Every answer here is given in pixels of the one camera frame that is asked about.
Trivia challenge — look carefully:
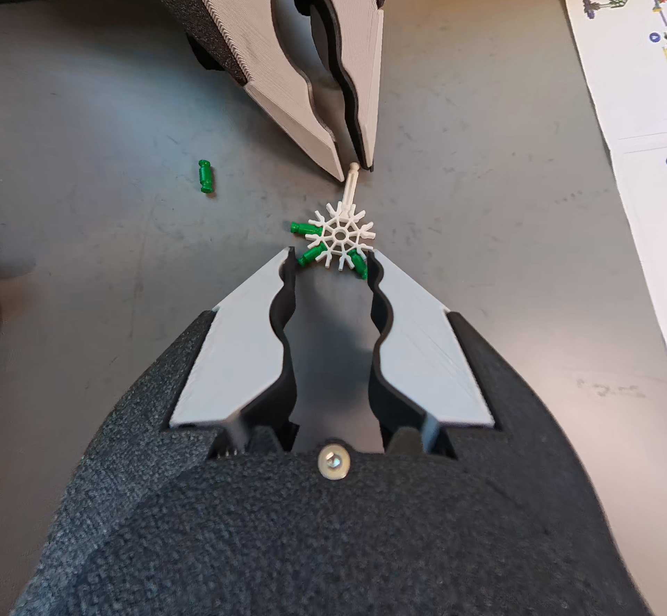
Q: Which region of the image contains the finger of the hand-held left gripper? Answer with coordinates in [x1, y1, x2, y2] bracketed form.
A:
[176, 0, 346, 183]
[292, 0, 385, 171]

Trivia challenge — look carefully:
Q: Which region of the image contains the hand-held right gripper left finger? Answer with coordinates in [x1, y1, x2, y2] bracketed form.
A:
[169, 246, 299, 454]

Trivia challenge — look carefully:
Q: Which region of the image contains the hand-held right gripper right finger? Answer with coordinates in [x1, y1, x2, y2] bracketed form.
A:
[366, 250, 496, 429]

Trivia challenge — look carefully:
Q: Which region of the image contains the white snowflake connector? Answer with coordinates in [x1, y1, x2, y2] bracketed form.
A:
[307, 202, 376, 270]

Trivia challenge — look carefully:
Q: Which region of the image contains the grey desk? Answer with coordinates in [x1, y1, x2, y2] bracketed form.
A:
[0, 0, 667, 611]

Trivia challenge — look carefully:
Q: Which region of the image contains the folded paper instruction sheet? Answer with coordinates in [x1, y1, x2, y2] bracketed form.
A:
[546, 0, 667, 346]

